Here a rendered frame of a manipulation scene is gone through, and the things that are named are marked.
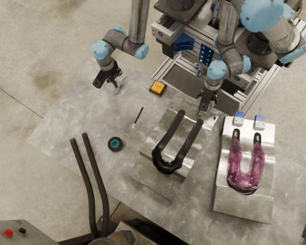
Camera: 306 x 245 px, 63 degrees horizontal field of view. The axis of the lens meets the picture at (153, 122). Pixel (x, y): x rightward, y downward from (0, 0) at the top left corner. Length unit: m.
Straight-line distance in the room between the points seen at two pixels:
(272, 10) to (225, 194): 0.80
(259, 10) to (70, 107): 1.14
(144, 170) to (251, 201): 0.52
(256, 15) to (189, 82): 1.44
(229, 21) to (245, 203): 0.79
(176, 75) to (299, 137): 1.18
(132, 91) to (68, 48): 1.46
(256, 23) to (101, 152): 0.99
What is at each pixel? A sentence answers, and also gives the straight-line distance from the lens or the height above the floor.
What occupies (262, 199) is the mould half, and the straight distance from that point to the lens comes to 1.31.
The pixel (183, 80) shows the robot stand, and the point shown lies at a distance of 2.22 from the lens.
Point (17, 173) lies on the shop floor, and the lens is 2.54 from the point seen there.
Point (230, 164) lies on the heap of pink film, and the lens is 1.29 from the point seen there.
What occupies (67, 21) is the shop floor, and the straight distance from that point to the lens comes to 3.08.
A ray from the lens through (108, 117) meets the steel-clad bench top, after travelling 1.48.
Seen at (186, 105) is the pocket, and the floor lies 0.86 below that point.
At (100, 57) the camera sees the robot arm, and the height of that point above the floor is 1.18.
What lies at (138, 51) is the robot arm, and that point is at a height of 1.18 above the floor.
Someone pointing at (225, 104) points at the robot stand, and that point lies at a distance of 2.16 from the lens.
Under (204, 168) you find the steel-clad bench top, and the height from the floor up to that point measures 0.80.
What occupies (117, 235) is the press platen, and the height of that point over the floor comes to 1.04.
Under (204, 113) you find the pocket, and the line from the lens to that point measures 1.39.
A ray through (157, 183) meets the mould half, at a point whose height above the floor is 0.86.
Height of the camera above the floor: 2.15
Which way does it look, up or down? 70 degrees down
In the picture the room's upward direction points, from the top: 11 degrees counter-clockwise
